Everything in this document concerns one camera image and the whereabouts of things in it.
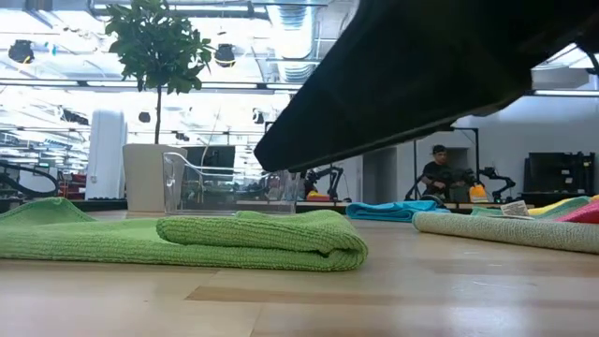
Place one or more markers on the blue microfiber towel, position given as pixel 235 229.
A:
pixel 393 210

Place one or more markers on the black background monitor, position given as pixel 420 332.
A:
pixel 215 159

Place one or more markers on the yellow background object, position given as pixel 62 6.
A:
pixel 478 194

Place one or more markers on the black ceiling lamp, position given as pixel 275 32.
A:
pixel 21 50
pixel 224 55

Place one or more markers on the black cabinet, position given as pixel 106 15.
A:
pixel 559 173

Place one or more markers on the bright green microfiber towel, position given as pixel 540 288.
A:
pixel 187 243

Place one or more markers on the pink microfiber towel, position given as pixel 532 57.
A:
pixel 582 215

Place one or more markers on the pale green microfiber towel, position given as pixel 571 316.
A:
pixel 515 234

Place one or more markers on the white pillar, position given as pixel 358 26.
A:
pixel 106 154

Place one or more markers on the clear plastic bin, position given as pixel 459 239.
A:
pixel 224 192

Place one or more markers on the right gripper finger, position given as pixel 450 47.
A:
pixel 374 84
pixel 374 147

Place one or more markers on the black background robot arm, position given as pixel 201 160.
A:
pixel 330 180
pixel 498 180

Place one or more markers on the yellow microfiber towel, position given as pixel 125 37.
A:
pixel 552 206

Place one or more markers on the person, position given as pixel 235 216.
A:
pixel 435 175

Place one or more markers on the green plant in white pot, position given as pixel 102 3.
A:
pixel 154 47

